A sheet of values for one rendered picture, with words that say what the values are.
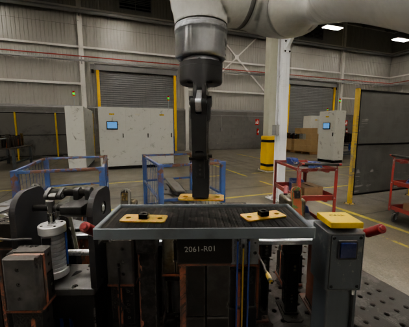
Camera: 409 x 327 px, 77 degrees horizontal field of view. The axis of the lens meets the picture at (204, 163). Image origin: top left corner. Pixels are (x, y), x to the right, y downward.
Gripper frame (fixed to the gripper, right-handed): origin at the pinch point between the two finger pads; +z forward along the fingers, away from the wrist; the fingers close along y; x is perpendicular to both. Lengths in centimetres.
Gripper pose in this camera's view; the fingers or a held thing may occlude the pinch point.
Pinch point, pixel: (200, 176)
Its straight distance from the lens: 47.4
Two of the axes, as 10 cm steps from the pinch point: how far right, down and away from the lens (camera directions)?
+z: 0.0, 9.9, 1.4
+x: -10.0, -0.1, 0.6
